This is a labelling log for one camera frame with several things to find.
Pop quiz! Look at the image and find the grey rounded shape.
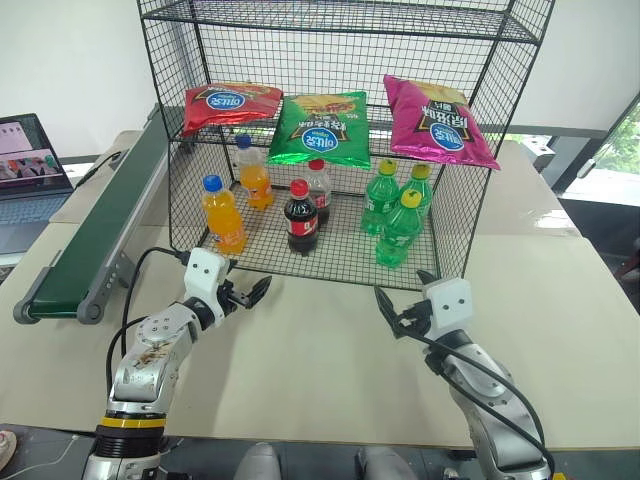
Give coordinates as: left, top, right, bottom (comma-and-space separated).
355, 444, 405, 480
238, 442, 282, 480

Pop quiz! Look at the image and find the black cable with plug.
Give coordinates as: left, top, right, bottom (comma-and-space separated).
73, 151, 125, 190

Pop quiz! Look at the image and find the orange soda bottle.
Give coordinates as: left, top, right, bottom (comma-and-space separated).
201, 174, 249, 255
234, 134, 275, 210

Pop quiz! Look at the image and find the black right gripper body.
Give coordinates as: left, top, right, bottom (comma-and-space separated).
396, 299, 433, 342

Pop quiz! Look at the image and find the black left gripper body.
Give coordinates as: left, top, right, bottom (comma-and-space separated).
218, 280, 251, 316

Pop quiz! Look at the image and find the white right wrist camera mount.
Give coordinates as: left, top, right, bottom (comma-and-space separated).
422, 277, 474, 344

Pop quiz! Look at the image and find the thin white cable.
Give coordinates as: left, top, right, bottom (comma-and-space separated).
0, 433, 81, 476

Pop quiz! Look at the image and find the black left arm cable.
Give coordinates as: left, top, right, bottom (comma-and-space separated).
105, 246, 190, 404

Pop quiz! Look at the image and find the open laptop computer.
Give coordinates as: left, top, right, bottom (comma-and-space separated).
0, 113, 75, 255

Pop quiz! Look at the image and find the red chips bag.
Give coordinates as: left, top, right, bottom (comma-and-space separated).
180, 83, 286, 137

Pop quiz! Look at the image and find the green chips bag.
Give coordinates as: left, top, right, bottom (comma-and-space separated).
267, 91, 372, 170

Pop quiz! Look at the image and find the green conveyor belt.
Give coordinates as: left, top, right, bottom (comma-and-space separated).
13, 103, 174, 326

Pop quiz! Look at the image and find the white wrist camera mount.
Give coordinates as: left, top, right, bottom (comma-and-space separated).
422, 277, 474, 344
183, 247, 232, 331

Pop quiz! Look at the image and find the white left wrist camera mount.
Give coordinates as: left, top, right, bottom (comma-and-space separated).
183, 247, 232, 331

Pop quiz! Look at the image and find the black window frame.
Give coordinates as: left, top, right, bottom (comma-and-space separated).
542, 91, 640, 197

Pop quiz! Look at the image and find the black wire mesh shelf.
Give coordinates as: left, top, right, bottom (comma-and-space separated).
135, 0, 557, 294

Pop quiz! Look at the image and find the green soda bottle yellow cap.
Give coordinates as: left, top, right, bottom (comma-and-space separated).
399, 163, 434, 221
375, 189, 426, 269
360, 159, 400, 236

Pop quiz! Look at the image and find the pink chips bag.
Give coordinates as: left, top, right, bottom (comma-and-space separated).
383, 74, 501, 171

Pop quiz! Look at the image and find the white and red shoe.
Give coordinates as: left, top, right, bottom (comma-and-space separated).
0, 428, 17, 466

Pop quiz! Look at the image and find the cola bottle red cap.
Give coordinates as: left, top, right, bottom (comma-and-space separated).
305, 158, 333, 226
283, 178, 320, 257

